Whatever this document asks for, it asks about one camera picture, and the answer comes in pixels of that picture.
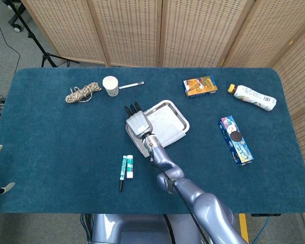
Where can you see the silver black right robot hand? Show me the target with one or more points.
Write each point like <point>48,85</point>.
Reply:
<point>138,124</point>

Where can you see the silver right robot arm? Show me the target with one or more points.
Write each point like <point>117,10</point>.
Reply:
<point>167,165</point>

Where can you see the stainless steel tray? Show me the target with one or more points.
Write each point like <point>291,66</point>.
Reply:
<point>137,146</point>

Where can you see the white plastic stick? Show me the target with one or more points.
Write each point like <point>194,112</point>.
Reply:
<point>130,85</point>

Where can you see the green white glue stick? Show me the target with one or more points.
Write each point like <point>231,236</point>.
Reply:
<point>130,167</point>

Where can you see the green white marker pen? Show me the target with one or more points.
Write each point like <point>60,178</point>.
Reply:
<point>123,169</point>

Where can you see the white paper cup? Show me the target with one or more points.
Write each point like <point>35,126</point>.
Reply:
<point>111,85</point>

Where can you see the blue table cloth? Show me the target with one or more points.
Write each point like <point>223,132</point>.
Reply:
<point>53,142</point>

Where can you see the orange blue carton box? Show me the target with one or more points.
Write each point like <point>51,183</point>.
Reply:
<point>200,87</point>

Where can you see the blue cookie box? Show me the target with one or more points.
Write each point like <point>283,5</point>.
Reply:
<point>236,139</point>

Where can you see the silver robot torso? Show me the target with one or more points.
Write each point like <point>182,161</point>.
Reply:
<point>132,228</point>

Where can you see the black tripod stand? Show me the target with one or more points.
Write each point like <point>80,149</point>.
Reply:
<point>47,57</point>

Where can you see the woven wooden folding screen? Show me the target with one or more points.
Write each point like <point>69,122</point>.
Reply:
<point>193,30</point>

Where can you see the white bottle with yellow cap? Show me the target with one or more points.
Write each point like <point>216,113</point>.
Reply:
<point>254,97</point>

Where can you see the black caster wheel base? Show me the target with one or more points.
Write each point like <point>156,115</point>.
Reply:
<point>16,27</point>

